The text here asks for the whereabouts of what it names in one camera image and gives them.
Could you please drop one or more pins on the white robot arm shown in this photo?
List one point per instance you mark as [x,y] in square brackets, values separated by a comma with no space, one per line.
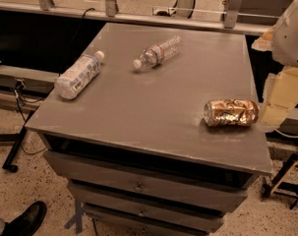
[280,94]

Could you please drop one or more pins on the crushed orange soda can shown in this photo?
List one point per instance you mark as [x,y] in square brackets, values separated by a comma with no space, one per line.
[237,112]

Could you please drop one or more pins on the grey drawer cabinet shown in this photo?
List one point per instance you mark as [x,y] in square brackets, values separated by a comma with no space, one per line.
[154,120]

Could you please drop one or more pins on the clear water bottle red label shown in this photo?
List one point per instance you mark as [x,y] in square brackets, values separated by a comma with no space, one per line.
[156,54]

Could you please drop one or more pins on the white labelled plastic bottle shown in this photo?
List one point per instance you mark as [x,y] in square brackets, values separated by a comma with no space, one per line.
[78,76]

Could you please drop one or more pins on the top grey drawer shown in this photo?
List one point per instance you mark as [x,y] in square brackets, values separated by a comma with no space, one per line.
[146,183]

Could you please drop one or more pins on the grey drawer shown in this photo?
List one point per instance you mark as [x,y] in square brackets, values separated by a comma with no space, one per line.
[145,208]
[145,225]
[146,183]

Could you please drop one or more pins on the middle grey drawer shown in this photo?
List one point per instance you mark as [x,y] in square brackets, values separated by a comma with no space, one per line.
[145,208]

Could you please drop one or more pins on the bottom grey drawer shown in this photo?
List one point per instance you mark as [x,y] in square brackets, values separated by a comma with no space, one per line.
[145,225]

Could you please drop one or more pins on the black stand leg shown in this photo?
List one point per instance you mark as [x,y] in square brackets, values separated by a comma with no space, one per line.
[16,140]

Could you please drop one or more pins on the black leather shoe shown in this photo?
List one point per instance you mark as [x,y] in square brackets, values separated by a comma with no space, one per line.
[28,222]

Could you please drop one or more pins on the metal window rail frame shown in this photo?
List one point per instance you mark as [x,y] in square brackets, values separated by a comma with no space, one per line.
[217,15]

